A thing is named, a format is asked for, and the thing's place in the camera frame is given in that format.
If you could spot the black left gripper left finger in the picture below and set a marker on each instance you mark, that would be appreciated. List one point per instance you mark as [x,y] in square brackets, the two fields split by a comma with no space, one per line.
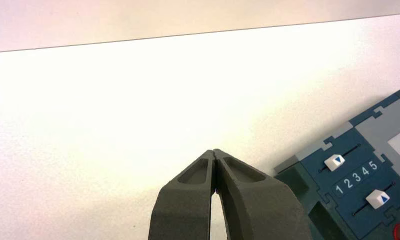
[186,205]

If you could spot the white slider knob up arrow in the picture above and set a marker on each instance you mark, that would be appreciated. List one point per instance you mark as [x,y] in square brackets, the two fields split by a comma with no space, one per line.
[377,199]

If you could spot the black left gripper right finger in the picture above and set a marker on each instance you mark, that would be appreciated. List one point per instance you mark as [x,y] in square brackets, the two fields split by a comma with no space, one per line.
[262,208]

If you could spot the white slider knob down arrow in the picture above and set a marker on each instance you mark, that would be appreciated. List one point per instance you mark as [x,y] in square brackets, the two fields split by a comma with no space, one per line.
[334,162]

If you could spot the blue grey control box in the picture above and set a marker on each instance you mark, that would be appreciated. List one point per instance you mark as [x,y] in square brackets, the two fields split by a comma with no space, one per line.
[345,222]

